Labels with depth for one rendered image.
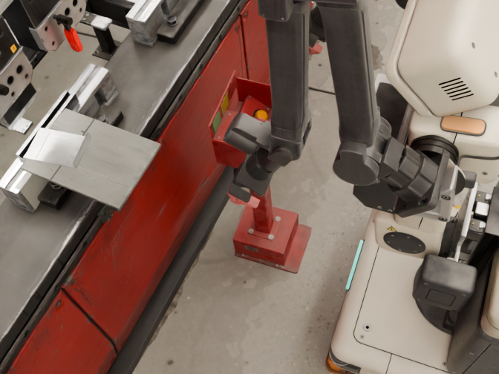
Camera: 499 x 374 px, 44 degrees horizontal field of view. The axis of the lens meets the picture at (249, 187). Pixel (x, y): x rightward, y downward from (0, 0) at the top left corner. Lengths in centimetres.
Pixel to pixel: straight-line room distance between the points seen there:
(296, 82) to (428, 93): 26
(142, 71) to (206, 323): 97
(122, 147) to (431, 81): 70
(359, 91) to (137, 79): 89
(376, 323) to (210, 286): 67
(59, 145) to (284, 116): 62
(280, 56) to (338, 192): 158
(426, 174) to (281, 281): 129
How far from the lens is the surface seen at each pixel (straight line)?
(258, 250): 223
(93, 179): 138
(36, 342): 156
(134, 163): 137
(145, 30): 171
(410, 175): 105
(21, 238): 152
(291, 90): 95
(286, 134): 104
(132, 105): 163
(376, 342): 192
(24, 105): 142
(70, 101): 153
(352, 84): 90
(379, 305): 196
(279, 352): 219
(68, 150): 144
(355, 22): 81
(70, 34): 136
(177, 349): 223
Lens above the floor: 212
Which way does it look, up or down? 60 degrees down
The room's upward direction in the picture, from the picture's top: 9 degrees counter-clockwise
